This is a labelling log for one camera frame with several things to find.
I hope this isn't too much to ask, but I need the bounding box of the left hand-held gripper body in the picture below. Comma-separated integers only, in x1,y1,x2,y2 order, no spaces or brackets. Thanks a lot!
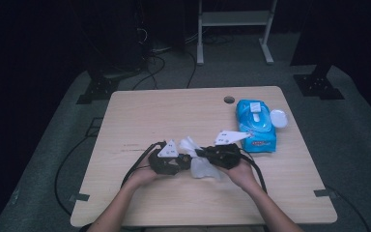
147,139,181,176

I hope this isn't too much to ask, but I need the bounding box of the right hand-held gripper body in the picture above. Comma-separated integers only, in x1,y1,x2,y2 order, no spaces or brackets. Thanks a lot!
205,130,252,171

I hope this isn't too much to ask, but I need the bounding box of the white wet wipe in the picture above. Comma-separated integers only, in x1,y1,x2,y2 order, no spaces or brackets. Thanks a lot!
178,135,222,182

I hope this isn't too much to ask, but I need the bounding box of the blue wet wipe packet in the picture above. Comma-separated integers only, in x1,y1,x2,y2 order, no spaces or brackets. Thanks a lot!
236,99,277,154

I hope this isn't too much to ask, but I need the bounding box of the person's left hand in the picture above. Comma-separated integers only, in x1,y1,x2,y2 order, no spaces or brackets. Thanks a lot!
123,157,162,191

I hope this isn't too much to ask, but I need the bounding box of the person's right hand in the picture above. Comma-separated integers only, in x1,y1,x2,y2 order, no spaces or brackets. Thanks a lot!
220,159,259,193

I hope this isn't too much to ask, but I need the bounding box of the white round packet lid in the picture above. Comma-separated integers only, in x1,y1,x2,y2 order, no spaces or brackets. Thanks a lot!
270,109,289,129

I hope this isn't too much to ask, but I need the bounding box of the grey tape strip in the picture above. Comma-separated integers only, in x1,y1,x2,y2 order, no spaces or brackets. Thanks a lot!
313,188,338,198
69,192,91,203

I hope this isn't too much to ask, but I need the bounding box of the black stand base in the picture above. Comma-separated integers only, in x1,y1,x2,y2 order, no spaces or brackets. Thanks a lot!
293,62,346,101
75,75,121,105

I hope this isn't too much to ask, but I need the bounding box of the white metal stand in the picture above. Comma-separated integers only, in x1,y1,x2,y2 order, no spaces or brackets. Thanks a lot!
196,0,278,67

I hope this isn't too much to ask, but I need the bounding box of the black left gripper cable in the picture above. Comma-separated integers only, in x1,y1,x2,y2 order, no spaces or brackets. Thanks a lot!
121,140,168,189

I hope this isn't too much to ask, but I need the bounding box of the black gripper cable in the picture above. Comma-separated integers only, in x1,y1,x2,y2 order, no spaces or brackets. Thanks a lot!
121,140,168,189
237,149,269,195

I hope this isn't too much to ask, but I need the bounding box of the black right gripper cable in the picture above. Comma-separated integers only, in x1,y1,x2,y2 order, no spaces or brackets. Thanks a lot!
237,149,269,195

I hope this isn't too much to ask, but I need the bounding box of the black wire floor frame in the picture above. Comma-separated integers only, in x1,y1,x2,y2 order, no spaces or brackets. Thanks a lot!
85,116,104,138

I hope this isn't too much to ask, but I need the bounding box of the black floor cable bundle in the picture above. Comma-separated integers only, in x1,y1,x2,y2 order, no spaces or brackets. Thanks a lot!
131,52,198,91

